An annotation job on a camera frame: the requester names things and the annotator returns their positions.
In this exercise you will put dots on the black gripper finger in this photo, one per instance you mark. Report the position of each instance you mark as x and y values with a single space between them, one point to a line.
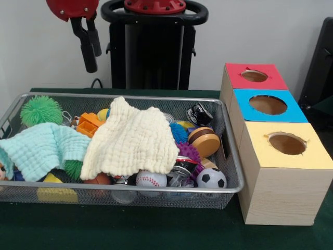
86 49
94 39

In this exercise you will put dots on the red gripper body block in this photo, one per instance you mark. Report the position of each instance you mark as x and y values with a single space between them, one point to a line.
73 8

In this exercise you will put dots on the shallow clear mesh bin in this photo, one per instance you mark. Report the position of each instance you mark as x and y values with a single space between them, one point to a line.
31 195

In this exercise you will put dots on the wooden box with three holes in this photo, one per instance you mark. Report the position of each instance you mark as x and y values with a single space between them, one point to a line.
281 192

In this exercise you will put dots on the yellow ball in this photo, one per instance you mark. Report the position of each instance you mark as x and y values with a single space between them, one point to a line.
103 114

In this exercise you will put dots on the green spiky rubber ball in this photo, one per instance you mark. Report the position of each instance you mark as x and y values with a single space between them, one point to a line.
41 109

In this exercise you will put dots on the orange plastic toy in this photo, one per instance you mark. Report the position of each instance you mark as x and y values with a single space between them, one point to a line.
89 124

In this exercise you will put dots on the cream yellow waffle cloth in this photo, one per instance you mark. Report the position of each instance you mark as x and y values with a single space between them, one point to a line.
130 151

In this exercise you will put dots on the mint green waffle cloth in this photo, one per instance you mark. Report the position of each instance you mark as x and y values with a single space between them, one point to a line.
36 151

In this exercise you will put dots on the small green spiky ball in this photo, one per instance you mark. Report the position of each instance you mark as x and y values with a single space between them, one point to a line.
74 168

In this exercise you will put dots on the blue spiky ball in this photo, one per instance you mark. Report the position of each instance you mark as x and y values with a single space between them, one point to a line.
179 134

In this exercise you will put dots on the black white striped toy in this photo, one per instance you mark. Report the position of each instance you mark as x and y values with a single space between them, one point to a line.
200 114

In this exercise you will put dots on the small baseball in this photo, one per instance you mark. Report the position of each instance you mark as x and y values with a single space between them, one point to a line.
151 179

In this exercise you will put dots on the purple spiky ball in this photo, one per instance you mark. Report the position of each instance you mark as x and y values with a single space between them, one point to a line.
190 152

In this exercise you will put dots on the small doll figure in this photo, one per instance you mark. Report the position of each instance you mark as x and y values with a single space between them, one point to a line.
4 171

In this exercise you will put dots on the yellow toy block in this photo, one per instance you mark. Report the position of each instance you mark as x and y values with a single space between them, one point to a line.
57 194

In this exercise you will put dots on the brown wooden yo-yo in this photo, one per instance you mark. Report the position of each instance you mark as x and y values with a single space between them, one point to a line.
205 143

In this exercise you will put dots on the small soccer ball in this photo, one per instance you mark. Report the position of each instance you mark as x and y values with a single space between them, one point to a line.
212 178

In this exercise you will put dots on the dark green table cloth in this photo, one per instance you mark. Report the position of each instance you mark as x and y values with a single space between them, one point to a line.
156 229

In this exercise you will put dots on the black upright panel stand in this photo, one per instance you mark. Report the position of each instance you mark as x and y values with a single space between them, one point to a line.
320 67

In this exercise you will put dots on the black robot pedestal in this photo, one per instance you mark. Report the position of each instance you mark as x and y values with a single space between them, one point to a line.
151 57

